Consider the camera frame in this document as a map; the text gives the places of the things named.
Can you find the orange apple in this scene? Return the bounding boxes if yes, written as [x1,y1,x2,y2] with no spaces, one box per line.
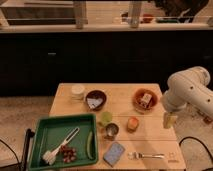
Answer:
[127,117,139,132]

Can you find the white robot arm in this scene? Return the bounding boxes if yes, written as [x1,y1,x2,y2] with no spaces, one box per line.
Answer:
[161,66,213,129]

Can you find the metal cup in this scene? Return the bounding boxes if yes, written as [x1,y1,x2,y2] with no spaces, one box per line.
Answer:
[105,123,119,140]

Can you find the green plastic cup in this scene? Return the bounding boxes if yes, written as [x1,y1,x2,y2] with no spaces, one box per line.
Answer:
[98,112,112,127]

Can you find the white cup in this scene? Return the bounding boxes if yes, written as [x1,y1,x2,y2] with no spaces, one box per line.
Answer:
[71,84,85,100]

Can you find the white food item in bowl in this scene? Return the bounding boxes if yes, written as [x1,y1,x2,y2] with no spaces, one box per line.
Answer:
[140,93,152,107]

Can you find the orange bowl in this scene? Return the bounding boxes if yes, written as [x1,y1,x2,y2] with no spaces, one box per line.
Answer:
[132,88,158,113]

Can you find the silver fork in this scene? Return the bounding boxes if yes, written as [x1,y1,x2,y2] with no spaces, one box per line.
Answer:
[127,152,164,160]

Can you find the blue sponge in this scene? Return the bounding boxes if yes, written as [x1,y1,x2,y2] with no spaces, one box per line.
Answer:
[103,142,125,167]

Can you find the dark brown bowl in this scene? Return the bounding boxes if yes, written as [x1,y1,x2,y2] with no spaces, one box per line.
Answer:
[85,90,107,111]

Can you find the green pea pod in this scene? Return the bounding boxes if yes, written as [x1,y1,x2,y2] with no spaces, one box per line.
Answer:
[86,131,93,160]

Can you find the red grapes bunch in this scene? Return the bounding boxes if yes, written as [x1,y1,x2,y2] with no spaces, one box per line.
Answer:
[60,145,77,163]

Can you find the green plastic tray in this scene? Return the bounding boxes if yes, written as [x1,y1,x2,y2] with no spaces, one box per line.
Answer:
[27,113,100,171]

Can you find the white dish brush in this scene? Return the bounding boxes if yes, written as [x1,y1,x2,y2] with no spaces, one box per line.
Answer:
[42,127,80,165]

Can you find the black cable right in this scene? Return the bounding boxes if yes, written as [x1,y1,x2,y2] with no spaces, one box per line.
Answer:
[178,136,213,171]

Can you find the black chair frame left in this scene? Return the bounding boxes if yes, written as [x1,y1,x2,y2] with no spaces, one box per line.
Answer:
[0,129,35,171]

